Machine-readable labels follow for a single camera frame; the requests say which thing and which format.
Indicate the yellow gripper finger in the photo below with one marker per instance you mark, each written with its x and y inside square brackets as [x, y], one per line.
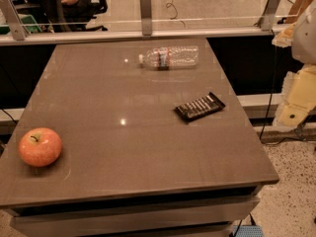
[298, 97]
[284, 38]

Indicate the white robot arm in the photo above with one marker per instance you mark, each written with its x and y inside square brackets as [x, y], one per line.
[303, 47]

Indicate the red apple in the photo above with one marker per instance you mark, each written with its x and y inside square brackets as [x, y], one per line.
[40, 147]

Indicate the clear plastic water bottle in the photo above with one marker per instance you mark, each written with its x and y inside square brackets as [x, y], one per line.
[170, 57]

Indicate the blue mat on floor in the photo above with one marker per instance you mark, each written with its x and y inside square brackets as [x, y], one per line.
[248, 231]

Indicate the black office chair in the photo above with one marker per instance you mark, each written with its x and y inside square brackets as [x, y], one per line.
[53, 10]

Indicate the glass barrier panel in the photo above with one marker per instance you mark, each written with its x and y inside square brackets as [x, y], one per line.
[210, 18]

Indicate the green bin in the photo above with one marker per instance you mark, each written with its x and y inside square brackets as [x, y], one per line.
[28, 21]

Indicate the right metal glass bracket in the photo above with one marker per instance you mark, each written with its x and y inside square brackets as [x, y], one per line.
[267, 19]

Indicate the metal glass bracket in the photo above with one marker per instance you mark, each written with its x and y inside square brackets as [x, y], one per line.
[267, 19]
[146, 17]
[18, 31]

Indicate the middle metal glass bracket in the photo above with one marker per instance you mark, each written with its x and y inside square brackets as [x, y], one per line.
[146, 17]

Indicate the left metal glass bracket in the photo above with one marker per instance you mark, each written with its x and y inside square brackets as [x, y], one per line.
[18, 31]

